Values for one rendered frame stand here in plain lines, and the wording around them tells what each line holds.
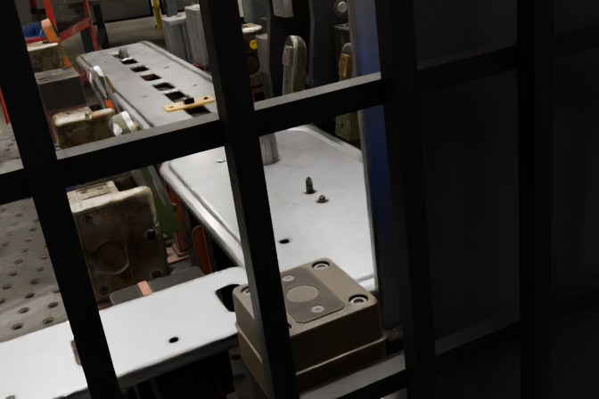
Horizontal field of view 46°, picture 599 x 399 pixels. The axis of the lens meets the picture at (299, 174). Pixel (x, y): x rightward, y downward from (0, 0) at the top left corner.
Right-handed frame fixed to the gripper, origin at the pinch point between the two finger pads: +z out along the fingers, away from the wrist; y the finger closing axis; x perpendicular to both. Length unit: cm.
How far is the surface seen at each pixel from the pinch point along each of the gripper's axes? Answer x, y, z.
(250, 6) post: -20.0, 10.5, 11.8
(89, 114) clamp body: 45, 41, 15
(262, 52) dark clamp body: 24.5, 12.8, 13.6
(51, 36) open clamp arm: -19, 56, 12
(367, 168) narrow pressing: 105, 13, 6
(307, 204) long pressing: 80, 15, 19
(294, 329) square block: 111, 20, 13
